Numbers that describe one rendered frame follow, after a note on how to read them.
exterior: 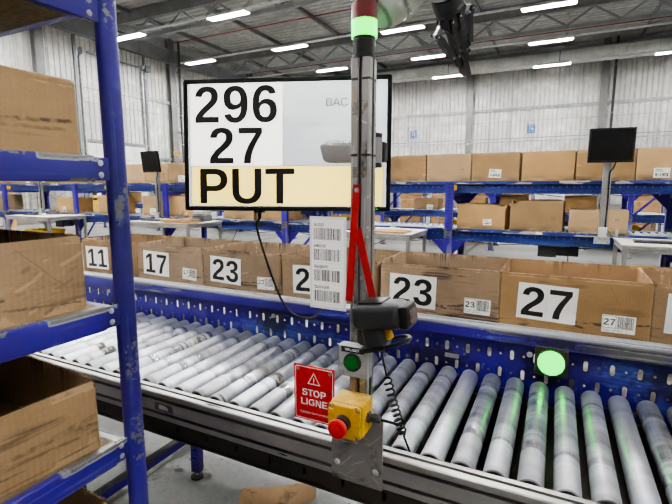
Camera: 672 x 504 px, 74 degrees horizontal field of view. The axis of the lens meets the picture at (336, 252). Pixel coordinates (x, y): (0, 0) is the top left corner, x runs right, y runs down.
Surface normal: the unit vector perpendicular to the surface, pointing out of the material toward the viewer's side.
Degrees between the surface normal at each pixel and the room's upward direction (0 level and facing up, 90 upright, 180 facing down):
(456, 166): 90
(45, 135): 91
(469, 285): 90
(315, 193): 86
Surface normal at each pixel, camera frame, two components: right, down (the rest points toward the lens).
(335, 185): -0.11, 0.07
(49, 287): 0.90, 0.07
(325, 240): -0.44, 0.13
